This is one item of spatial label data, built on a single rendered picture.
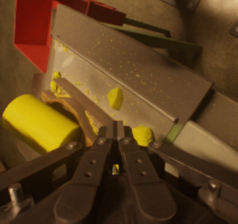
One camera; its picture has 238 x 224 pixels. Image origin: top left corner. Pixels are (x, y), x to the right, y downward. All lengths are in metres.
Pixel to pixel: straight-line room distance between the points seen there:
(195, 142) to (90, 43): 0.21
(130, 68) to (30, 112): 0.16
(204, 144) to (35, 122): 0.22
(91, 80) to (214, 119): 0.20
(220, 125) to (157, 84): 0.10
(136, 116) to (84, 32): 0.16
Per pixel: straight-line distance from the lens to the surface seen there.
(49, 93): 0.34
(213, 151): 0.22
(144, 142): 0.23
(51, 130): 0.25
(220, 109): 0.25
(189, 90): 0.21
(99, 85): 0.28
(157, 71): 0.22
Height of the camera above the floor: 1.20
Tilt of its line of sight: 49 degrees down
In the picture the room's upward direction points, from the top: 109 degrees counter-clockwise
